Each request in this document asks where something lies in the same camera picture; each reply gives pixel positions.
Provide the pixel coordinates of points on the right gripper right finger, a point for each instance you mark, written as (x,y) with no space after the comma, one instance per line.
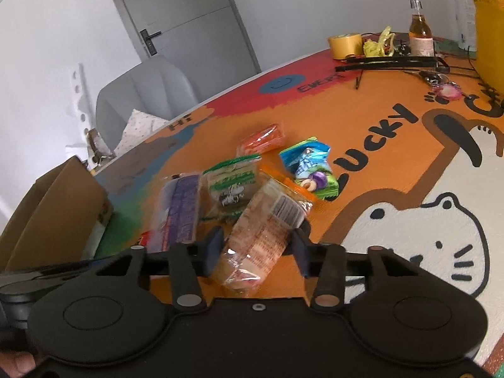
(302,251)

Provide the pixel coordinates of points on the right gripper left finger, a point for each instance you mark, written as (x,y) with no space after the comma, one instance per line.
(212,247)

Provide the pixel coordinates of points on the purple bread package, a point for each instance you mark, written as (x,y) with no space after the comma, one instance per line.
(176,215)

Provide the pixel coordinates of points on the orange clear cracker package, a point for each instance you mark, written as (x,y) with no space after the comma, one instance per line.
(261,235)

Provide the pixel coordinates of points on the red snack bar packet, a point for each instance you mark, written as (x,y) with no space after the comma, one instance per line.
(145,238)

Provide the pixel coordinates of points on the blue plum snack packet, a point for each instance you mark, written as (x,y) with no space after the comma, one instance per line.
(307,161)

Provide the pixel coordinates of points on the person's left hand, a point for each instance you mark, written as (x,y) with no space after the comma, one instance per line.
(16,364)

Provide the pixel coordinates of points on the green white snack packet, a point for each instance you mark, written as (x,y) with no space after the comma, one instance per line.
(228,187)

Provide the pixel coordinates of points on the cardboard box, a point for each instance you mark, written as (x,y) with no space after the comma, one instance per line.
(61,219)

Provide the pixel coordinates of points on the orange jelly packet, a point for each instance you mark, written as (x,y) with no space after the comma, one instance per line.
(263,141)

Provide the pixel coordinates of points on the white dotted cushion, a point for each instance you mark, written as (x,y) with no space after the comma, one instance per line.
(139,126)

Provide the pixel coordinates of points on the colourful cartoon table mat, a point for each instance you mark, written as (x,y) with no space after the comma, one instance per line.
(418,173)

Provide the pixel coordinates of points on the grey chair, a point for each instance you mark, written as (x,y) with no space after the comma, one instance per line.
(155,86)

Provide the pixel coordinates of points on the yellow tape roll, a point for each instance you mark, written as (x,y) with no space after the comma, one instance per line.
(344,46)

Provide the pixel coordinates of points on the yellow crumpled wrapper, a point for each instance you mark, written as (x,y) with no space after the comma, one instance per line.
(382,47)

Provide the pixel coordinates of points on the grey door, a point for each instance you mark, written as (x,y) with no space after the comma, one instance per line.
(205,39)

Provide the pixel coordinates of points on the small amber glass bottle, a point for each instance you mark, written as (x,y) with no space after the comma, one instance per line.
(421,42)

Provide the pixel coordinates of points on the large yellow juice bottle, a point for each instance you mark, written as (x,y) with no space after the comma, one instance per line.
(489,20)

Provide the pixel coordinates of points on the white perforated bracket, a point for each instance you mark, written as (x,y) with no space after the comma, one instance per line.
(81,112)

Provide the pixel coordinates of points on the pink keychain with keys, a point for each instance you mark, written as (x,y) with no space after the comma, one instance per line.
(441,85)

